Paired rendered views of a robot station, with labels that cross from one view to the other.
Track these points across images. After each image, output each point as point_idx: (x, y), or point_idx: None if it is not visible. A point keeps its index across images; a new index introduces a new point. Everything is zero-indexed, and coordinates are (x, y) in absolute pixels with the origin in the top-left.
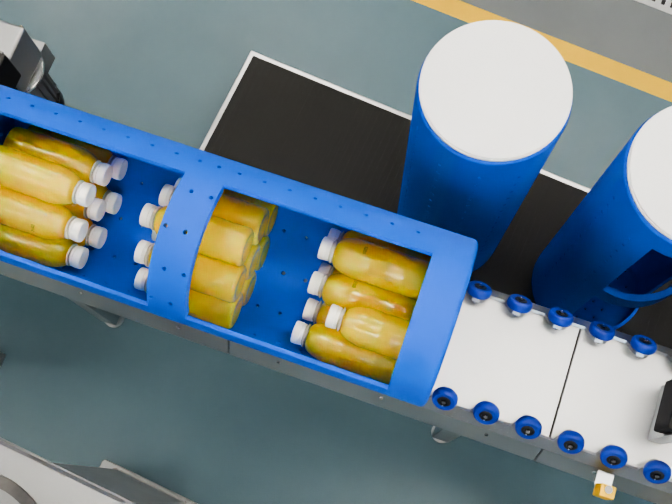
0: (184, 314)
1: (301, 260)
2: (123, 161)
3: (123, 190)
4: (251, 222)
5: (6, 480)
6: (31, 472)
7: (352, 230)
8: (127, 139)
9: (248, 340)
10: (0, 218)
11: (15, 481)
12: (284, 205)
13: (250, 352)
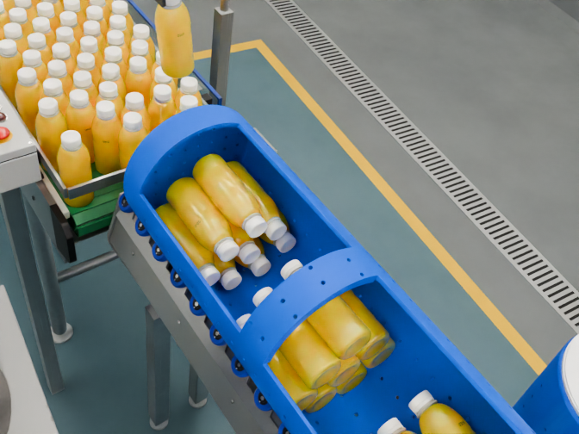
0: (265, 357)
1: (379, 414)
2: (294, 238)
3: (273, 267)
4: (371, 332)
5: (5, 387)
6: (30, 396)
7: None
8: (320, 203)
9: (304, 421)
10: (180, 203)
11: (10, 393)
12: (420, 323)
13: None
